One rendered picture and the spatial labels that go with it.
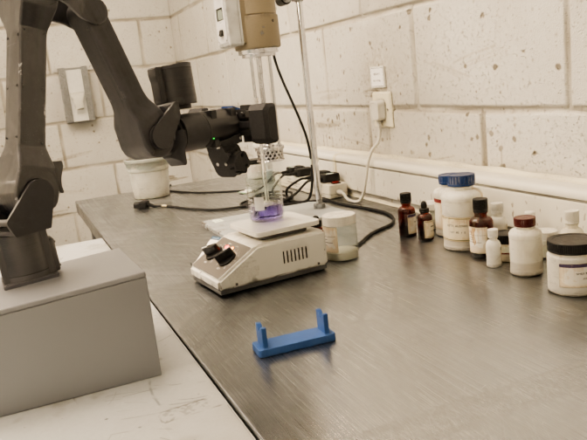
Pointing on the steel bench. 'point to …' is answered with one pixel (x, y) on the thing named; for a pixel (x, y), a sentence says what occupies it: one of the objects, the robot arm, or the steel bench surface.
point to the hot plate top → (293, 221)
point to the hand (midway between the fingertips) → (252, 121)
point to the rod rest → (283, 344)
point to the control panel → (217, 263)
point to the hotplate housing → (269, 260)
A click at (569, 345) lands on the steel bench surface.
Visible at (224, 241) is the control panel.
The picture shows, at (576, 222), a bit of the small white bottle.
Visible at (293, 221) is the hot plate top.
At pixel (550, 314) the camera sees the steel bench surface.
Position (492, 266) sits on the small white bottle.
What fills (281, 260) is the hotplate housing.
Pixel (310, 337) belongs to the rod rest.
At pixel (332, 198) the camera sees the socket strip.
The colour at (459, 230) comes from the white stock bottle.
